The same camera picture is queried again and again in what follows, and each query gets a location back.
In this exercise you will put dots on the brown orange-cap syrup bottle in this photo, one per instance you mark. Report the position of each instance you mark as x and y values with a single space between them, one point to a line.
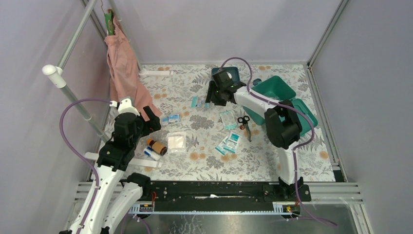
157 147

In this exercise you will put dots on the black handled scissors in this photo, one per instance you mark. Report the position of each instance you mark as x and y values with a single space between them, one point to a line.
244 121

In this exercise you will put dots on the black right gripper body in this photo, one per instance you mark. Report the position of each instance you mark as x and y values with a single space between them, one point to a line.
220 90

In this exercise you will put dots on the white clothes rack pole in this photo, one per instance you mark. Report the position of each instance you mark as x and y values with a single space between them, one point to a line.
53 73

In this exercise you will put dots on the dark teal divided tray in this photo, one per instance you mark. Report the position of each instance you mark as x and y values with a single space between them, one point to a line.
233 70

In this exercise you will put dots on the white gauze pad bag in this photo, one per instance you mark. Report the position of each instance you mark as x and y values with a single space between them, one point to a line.
176 142

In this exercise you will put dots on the green clothes hanger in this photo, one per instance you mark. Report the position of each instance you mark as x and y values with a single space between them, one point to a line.
109 16

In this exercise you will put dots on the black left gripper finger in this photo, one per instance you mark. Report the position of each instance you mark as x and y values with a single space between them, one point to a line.
148 114
155 124

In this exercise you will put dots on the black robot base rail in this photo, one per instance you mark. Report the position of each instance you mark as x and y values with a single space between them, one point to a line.
221 196

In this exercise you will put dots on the white rack foot rear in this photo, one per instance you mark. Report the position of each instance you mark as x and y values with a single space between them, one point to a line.
150 73

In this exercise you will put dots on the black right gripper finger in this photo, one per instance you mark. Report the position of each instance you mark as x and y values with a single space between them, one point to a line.
221 102
210 92

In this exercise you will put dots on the pink hanging cloth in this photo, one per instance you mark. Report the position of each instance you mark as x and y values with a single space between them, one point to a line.
125 81

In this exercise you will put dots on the dark teal round lid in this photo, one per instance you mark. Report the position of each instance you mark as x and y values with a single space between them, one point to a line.
256 81

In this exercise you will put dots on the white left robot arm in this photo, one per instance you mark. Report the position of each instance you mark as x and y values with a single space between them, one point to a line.
98 215

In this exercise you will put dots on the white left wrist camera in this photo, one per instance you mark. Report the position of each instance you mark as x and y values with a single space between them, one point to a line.
125 105

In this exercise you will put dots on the teal medicine kit box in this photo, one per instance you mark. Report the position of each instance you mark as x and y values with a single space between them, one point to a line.
276 88

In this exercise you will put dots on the small blue white packet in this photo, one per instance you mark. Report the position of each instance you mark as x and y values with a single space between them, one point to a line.
170 119

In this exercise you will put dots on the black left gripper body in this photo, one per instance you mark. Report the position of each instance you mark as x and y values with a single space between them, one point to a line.
150 118

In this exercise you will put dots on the teal band-aid pack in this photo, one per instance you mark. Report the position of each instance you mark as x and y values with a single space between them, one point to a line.
228 120

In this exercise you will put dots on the floral table cloth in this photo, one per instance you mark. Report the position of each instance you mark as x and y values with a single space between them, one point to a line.
253 161

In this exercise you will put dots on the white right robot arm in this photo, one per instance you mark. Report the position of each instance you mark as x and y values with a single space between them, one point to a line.
270 103

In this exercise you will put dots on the teal medical gauze packet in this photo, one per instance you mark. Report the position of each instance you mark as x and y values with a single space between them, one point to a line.
232 142

